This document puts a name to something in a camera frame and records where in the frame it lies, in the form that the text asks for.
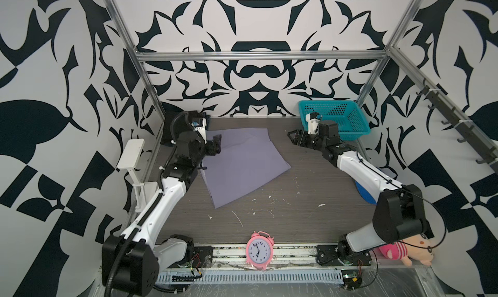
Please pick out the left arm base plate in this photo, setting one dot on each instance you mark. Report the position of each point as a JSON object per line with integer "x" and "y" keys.
{"x": 202, "y": 256}

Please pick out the pink alarm clock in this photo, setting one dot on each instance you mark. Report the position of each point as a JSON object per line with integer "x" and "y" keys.
{"x": 260, "y": 250}

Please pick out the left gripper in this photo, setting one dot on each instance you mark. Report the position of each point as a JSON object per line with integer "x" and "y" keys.
{"x": 213, "y": 148}

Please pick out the black garment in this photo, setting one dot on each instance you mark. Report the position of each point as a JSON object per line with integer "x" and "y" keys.
{"x": 178, "y": 127}

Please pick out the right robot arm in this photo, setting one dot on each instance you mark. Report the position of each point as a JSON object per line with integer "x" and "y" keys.
{"x": 399, "y": 219}

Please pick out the white slotted cable duct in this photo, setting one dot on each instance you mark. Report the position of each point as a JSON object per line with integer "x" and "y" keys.
{"x": 254, "y": 277}

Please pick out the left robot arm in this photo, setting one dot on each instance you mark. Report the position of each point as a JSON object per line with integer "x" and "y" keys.
{"x": 132, "y": 261}

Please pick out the teal plastic basket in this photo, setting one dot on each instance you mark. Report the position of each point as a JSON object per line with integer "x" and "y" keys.
{"x": 351, "y": 120}

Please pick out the bright blue cloth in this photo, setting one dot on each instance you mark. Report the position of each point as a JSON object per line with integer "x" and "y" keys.
{"x": 367, "y": 196}

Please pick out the pink plush pig toy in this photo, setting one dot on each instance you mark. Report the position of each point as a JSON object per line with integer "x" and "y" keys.
{"x": 415, "y": 247}

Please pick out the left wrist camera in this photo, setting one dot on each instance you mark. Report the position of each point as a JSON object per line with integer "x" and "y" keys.
{"x": 199, "y": 122}

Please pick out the black coat hook rail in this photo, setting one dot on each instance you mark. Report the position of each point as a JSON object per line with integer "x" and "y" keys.
{"x": 455, "y": 118}

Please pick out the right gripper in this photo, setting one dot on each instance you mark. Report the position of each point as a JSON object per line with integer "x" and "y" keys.
{"x": 299, "y": 136}

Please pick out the small green circuit board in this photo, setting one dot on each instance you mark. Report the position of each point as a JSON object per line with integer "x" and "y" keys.
{"x": 351, "y": 280}

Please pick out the white box on stand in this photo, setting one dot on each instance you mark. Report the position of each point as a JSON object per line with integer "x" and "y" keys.
{"x": 144, "y": 191}

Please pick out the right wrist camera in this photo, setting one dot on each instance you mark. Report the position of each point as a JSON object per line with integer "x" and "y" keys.
{"x": 313, "y": 121}

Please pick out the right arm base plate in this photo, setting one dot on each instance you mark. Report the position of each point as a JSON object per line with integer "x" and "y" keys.
{"x": 341, "y": 255}

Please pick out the lavender garment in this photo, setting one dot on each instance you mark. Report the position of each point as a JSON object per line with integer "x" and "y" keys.
{"x": 247, "y": 161}

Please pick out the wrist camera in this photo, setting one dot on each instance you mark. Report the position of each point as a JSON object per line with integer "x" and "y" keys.
{"x": 313, "y": 121}
{"x": 199, "y": 122}

